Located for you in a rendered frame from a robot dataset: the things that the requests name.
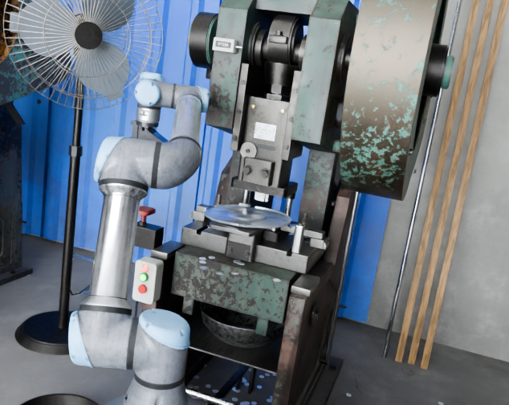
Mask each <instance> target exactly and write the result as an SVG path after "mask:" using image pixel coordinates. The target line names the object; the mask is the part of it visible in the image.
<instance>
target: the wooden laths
mask: <svg viewBox="0 0 509 405"><path fill-rule="evenodd" d="M494 1H495V0H487V3H486V7H485V10H484V15H483V21H482V26H481V29H480V33H479V37H478V43H477V47H476V52H475V55H474V62H473V66H472V69H471V74H470V80H469V84H468V88H467V92H466V99H465V103H464V106H463V110H462V117H461V120H460V125H459V129H458V135H457V139H456V143H455V147H454V154H453V157H452V162H451V165H450V172H449V176H448V180H447V184H446V190H445V194H444V199H443V202H442V209H441V213H440V216H439V220H438V227H437V231H436V235H435V239H434V245H433V250H432V253H431V257H430V264H429V267H428V272H427V276H426V282H425V286H424V290H423V294H422V298H421V304H420V309H419V312H418V316H417V323H416V327H415V330H414V335H413V341H412V345H411V349H410V353H409V360H408V363H409V364H413V365H414V363H415V360H416V356H417V349H418V346H419V341H420V337H421V331H422V327H423V323H424V320H425V315H426V309H427V305H428V301H429V297H430V290H431V287H432V283H433V279H434V273H435V268H436V265H437V261H438V254H439V250H440V247H441V242H442V236H443V232H444V228H445V225H446V217H447V214H448V210H449V206H450V200H451V195H452V192H453V188H454V181H455V177H456V173H457V169H458V163H459V159H460V155H461V152H462V145H463V141H464V137H465V133H466V127H467V122H468V119H469V115H470V108H471V105H472V100H473V96H474V90H475V86H476V82H477V79H478V72H479V68H480V64H481V60H482V56H483V49H484V46H485V42H486V38H487V32H488V27H489V24H490V20H491V13H492V9H493V5H494ZM479 3H480V0H473V2H472V5H471V9H470V16H469V20H468V24H467V28H466V34H465V38H464V43H463V46H462V54H461V57H460V61H459V65H458V72H457V75H456V80H455V84H454V90H453V94H452V98H451V102H450V109H449V113H448V117H447V121H446V127H445V132H444V135H443V139H442V146H441V150H440V154H439V158H438V164H437V169H436V173H435V176H434V183H433V187H432V191H431V195H430V202H429V206H428V210H427V213H426V220H425V224H424V228H423V232H422V236H421V242H420V247H419V251H418V254H417V262H416V265H415V269H414V273H413V280H412V284H411V288H410V292H409V299H408V302H407V306H406V311H405V317H404V321H403V325H402V329H401V336H400V340H399V343H398V347H397V354H396V358H395V361H397V362H402V358H403V353H404V350H405V344H406V339H407V335H408V332H409V325H410V321H411V317H412V313H413V307H414V302H415V298H416V295H417V288H418V284H419V280H420V276H421V270H422V265H423V261H424V258H425V253H426V247H427V243H428V239H429V235H430V228H431V224H432V221H433V217H434V210H435V207H436V202H437V198H438V192H439V188H440V184H441V180H442V173H443V170H444V165H445V161H446V155H447V151H448V147H449V143H450V136H451V133H452V128H453V124H454V118H455V114H456V110H457V106H458V99H459V96H460V92H461V87H462V81H463V77H464V73H465V69H466V62H467V59H468V55H469V50H470V44H471V40H472V36H473V32H474V25H475V22H476V18H477V13H478V7H479ZM508 3H509V0H501V3H500V7H499V13H498V18H497V22H496V25H495V32H494V36H493V39H492V44H491V50H490V54H489V58H488V61H487V68H486V72H485V76H484V80H483V86H482V90H481V94H480V97H479V102H478V108H477V112H476V116H475V120H474V127H473V130H472V134H471V138H470V144H469V149H468V152H467V156H466V163H465V166H464V171H463V174H462V181H461V185H460V188H459V192H458V199H457V203H456V207H455V211H454V217H453V221H452V225H451V229H450V235H449V239H448V243H447V247H446V254H445V257H444V261H443V265H442V271H441V275H440V279H439V283H438V290H437V294H436V297H435V302H434V308H433V312H432V316H431V319H430V326H429V330H428V333H427V338H426V344H425V348H424V352H423V355H422V360H421V366H420V367H421V368H422V369H426V370H427V367H428V364H429V360H430V353H431V350H432V345H433V342H434V335H435V331H436V328H437V323H438V317H439V313H440V309H441V306H442V299H443V295H444V292H445V287H446V281H447V277H448V273H449V270H450V263H451V259H452V255H453V251H454V245H455V241H456V237H457V234H458V227H459V223H460V219H461V215H462V209H463V205H464V201H465V197H466V191H467V187H468V183H469V179H470V172H471V169H472V165H473V161H474V155H475V150H476V147H477V144H478V137H479V133H480V129H481V125H482V122H483V115H484V111H485V107H486V103H487V97H488V93H489V89H490V86H491V79H492V75H493V71H494V67H495V61H496V57H497V53H498V49H499V43H500V39H501V35H502V31H503V24H504V21H505V17H506V13H507V7H508ZM461 5H462V0H458V3H457V7H456V11H455V15H454V21H453V26H452V30H451V33H450V41H449V44H448V47H449V53H448V55H451V51H452V47H453V43H454V37H455V32H456V28H457V25H458V17H459V14H460V10H461ZM442 93H443V88H441V91H440V94H439V96H438V97H437V101H436V105H435V109H434V115H433V120H432V124H431V127H430V135H429V138H428V142H427V146H426V153H425V157H424V161H423V165H422V169H421V176H420V180H419V184H418V188H417V195H416V198H415V203H414V207H413V213H412V218H411V221H410V225H409V232H408V236H407V240H406V244H405V251H404V255H403V259H402V263H401V270H400V274H399V278H398V282H397V289H396V292H395V297H394V301H393V307H392V312H391V315H390V319H389V326H388V330H387V334H386V339H385V345H384V349H383V353H382V357H383V358H386V354H387V351H388V347H389V340H390V336H391V332H392V328H393V321H394V318H395V313H396V309H397V302H398V298H399V295H400V291H401V284H402V280H403V276H404V272H405V265H406V261H407V257H408V253H409V246H410V242H411V239H412V234H413V228H414V224H415V219H416V216H417V209H418V205H419V201H420V197H421V190H422V186H423V182H424V178H425V174H426V167H427V163H428V160H429V155H430V149H431V145H432V140H433V137H434V130H435V126H436V122H437V118H438V111H439V107H440V104H441V99H442Z"/></svg>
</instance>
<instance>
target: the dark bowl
mask: <svg viewBox="0 0 509 405"><path fill-rule="evenodd" d="M20 405H99V404H98V403H96V402H94V401H93V400H91V399H89V398H86V397H83V396H81V395H74V394H66V393H58V394H49V395H41V396H39V397H35V398H33V399H29V400H27V401H26V402H24V403H22V404H20Z"/></svg>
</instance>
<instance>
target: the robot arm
mask: <svg viewBox="0 0 509 405"><path fill-rule="evenodd" d="M135 97H136V100H137V110H136V118H137V120H135V121H133V120H131V125H133V127H132V136H131V137H113V136H111V137H107V138H105V139H104V141H103V142H102V144H101V146H100V149H99V152H98V154H97V158H96V163H95V169H94V180H95V181H96V182H98V183H99V190H100V192H101V193H102V194H103V195H104V201H103V206H102V212H101V217H100V227H99V233H98V238H97V243H96V253H95V259H94V264H93V269H92V279H91V284H90V290H89V295H88V298H87V299H86V300H84V301H83V302H81V303H80V307H79V311H75V312H73V313H72V314H71V318H70V323H69V334H68V345H69V354H70V357H71V360H72V361H73V362H74V363H75V364H76V365H79V366H90V367H91V368H93V367H102V368H113V369H124V370H135V371H134V378H133V380H132V382H131V384H130V386H129V388H128V391H127V393H126V395H125V397H124V403H123V405H189V400H188V396H187V395H186V389H185V369H186V363H187V356H188V349H189V345H190V340H189V335H190V327H189V324H188V322H187V321H186V320H185V319H184V318H183V317H181V316H179V315H178V314H176V313H173V312H170V311H168V310H163V309H152V310H150V309H148V310H145V311H144V312H143V313H142V314H141V315H140V317H132V307H131V306H130V305H129V303H128V302H127V295H128V284H129V278H130V272H131V267H132V255H133V249H134V243H135V237H136V226H137V220H138V214H139V208H140V201H141V200H142V199H143V198H145V197H146V196H147V195H148V189H149V188H152V189H159V190H167V189H171V188H174V187H176V186H180V185H181V184H183V183H184V182H186V181H187V180H188V179H190V178H191V177H192V176H193V175H194V174H195V172H196V171H197V169H198V167H199V166H200V164H201V160H202V148H201V146H200V144H199V136H200V126H201V117H202V113H206V112H207V110H208V105H209V98H210V91H209V89H207V88H200V87H198V86H196V87H194V86H189V85H183V84H172V83H167V82H164V76H163V75H162V74H157V73H152V72H142V73H141V74H140V79H139V83H138V84H137V85H136V88H135ZM161 107H163V108H174V109H176V112H175V117H174V122H173V130H172V135H171V139H170V140H169V141H168V140H167V139H166V138H165V137H163V136H162V135H161V134H159V133H158V132H157V131H156V130H155V129H153V127H155V128H156V127H158V125H159V123H158V122H159V121H160V116H161Z"/></svg>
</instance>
